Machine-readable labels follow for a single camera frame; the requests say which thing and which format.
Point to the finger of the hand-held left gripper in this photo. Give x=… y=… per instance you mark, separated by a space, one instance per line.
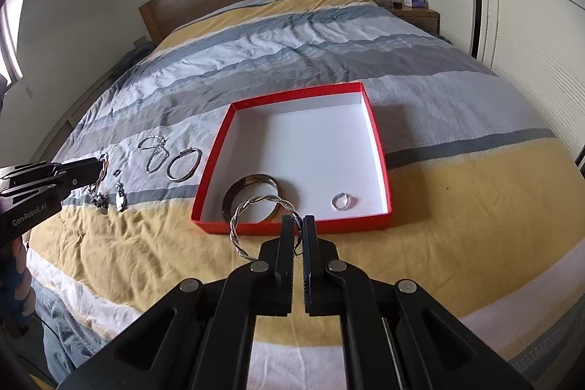
x=41 y=188
x=77 y=168

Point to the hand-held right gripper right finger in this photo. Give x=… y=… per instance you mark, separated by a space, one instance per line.
x=309 y=234

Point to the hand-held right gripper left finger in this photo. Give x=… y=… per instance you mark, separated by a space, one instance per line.
x=288 y=234

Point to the twisted silver bangle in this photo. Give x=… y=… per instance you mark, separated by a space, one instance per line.
x=256 y=202

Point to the red cardboard box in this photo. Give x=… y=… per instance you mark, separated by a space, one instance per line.
x=297 y=152

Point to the person's left forearm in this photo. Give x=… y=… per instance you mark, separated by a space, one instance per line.
x=16 y=285

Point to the dark silver pendant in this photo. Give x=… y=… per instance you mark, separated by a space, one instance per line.
x=100 y=202

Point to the long silver pendant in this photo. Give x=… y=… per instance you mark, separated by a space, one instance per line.
x=120 y=199

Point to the wide dark metal bangle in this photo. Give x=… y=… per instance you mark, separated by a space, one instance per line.
x=249 y=182

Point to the plain silver bangle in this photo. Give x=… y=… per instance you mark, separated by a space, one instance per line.
x=183 y=165

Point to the blue cloth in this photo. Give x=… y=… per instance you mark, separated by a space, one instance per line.
x=135 y=54

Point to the person's jeans leg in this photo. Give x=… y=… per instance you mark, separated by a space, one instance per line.
x=68 y=335

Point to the window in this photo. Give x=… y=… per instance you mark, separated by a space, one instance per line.
x=9 y=42

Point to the striped duvet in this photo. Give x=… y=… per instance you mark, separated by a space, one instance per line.
x=320 y=47

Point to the wooden nightstand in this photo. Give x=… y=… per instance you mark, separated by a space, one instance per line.
x=418 y=19

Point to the purple tissue box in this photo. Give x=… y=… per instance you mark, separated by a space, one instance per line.
x=415 y=1

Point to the white wall socket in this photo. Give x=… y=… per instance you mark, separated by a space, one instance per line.
x=139 y=41

